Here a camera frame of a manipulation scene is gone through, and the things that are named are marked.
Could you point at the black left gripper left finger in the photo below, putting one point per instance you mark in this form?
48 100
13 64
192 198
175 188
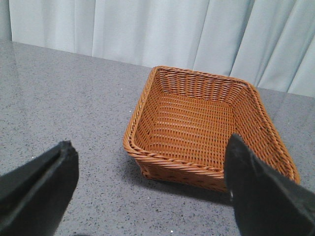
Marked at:
34 197

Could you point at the white curtain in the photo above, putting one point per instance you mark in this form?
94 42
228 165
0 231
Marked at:
270 43

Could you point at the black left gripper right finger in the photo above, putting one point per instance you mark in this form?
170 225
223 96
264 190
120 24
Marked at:
265 202

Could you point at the brown wicker basket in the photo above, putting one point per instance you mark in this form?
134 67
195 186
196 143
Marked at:
183 120

